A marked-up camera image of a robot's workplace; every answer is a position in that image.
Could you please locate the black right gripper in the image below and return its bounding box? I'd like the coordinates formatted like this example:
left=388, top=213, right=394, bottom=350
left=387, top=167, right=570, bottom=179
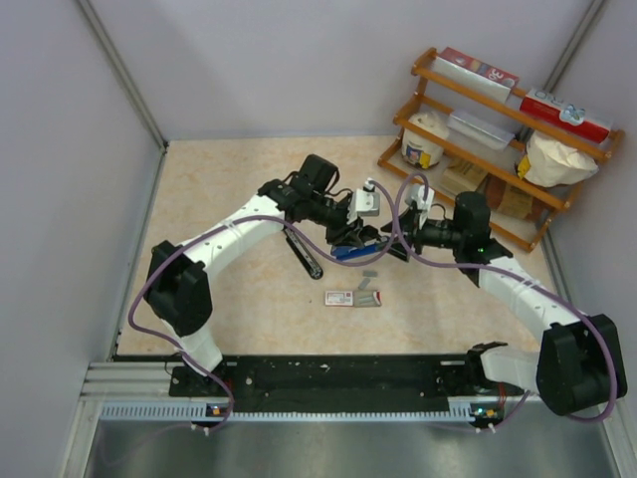
left=375, top=206, right=465, bottom=262

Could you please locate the blue black stapler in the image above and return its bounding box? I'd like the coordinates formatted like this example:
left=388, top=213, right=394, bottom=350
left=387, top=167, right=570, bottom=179
left=330, top=238, right=388, bottom=261

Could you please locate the red white staple box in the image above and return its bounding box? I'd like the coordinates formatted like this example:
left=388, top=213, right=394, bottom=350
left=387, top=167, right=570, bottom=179
left=324, top=290, right=382, bottom=308

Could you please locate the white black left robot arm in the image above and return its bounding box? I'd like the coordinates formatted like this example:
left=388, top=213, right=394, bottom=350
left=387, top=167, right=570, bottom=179
left=143, top=154, right=380, bottom=395

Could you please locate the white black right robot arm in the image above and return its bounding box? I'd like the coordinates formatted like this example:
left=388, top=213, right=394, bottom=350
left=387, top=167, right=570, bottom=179
left=390, top=184, right=628, bottom=418

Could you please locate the white jar yellow label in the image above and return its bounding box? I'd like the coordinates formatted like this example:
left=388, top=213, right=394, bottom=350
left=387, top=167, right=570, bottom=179
left=401, top=111, right=449, bottom=169

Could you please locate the brown paper package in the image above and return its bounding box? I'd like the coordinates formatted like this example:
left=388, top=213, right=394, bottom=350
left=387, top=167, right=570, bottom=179
left=485, top=175, right=544, bottom=221

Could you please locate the clear plastic tray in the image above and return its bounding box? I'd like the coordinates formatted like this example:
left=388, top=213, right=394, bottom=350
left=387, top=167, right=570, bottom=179
left=447, top=111, right=515, bottom=151

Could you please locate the wooden three-tier rack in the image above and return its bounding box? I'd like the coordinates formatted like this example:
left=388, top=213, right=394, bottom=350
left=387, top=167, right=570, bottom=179
left=376, top=47, right=626, bottom=253

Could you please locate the white paper bag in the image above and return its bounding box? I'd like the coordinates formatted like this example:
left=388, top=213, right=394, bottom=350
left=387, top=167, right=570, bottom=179
left=516, top=131, right=598, bottom=188

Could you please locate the red white foil box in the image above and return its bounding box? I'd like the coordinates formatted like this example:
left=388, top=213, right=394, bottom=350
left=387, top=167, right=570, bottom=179
left=431, top=47, right=519, bottom=103

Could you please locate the red cling wrap box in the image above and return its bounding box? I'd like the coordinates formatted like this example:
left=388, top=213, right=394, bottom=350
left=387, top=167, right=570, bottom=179
left=520, top=88, right=613, bottom=144

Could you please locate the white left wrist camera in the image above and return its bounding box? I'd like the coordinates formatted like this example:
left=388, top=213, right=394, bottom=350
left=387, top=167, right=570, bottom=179
left=347, top=178, right=380, bottom=222

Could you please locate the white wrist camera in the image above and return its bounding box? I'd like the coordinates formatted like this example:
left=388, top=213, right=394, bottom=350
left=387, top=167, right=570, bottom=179
left=347, top=178, right=380, bottom=222
left=404, top=183, right=435, bottom=215

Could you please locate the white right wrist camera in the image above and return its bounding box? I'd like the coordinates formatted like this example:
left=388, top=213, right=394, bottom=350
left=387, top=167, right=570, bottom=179
left=404, top=183, right=435, bottom=215

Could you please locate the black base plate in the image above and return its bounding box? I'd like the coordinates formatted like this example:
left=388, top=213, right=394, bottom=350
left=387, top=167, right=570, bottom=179
left=168, top=353, right=504, bottom=413

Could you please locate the grey slotted cable duct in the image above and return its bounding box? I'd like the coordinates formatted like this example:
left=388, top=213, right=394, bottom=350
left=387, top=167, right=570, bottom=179
left=100, top=400, right=502, bottom=423

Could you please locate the aluminium rail frame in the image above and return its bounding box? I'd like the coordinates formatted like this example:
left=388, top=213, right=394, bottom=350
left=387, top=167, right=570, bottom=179
left=82, top=358, right=498, bottom=403

